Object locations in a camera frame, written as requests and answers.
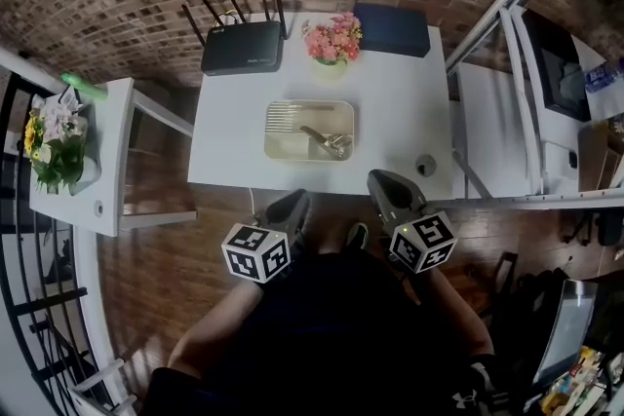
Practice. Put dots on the black office chair base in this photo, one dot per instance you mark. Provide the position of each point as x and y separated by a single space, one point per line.
609 229

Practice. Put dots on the black bag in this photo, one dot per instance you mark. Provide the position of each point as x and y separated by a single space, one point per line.
541 307

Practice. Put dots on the pile of colourful packets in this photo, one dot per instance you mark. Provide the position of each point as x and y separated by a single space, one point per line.
570 385

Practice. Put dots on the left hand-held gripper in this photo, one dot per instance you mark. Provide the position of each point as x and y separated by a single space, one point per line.
256 253

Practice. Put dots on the person's dark shirt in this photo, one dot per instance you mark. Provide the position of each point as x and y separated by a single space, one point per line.
331 341

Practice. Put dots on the black router with antennas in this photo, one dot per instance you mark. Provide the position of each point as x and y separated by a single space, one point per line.
244 51

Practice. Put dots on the person's right forearm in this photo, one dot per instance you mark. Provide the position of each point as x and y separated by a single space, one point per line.
453 312

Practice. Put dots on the small white side table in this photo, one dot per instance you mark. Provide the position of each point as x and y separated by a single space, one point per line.
114 151

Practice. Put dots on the white metal shelf rack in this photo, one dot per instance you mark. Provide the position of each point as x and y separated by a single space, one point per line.
492 112

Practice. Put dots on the dark blue box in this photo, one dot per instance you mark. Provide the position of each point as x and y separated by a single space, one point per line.
390 29

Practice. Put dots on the green plastic object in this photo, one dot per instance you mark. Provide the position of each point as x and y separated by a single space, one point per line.
85 85

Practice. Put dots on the black tray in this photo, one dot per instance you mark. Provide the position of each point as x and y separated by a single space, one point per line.
551 73

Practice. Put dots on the person's left forearm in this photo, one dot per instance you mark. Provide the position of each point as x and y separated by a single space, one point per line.
209 331

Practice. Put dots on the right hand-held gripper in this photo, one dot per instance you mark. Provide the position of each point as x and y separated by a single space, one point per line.
423 241

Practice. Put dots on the blue label water bottle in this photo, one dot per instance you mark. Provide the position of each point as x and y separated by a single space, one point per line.
602 77

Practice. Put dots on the side table round grommet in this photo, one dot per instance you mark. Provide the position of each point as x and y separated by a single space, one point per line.
99 208

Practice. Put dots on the yellow white flower bouquet vase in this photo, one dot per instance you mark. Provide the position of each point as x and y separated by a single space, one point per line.
56 151

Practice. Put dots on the person's black shoe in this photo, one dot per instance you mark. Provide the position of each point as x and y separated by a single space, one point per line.
358 236

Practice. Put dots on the grey monitor screen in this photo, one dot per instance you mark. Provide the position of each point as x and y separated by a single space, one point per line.
565 331

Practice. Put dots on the black metal railing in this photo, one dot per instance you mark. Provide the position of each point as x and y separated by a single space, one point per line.
49 302

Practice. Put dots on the pink flowers in pot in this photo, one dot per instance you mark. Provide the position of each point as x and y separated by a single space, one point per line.
331 44

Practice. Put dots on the beige divided tray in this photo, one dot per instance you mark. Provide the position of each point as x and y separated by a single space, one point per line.
285 148

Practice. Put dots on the brown wooden box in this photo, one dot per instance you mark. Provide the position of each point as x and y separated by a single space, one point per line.
597 161

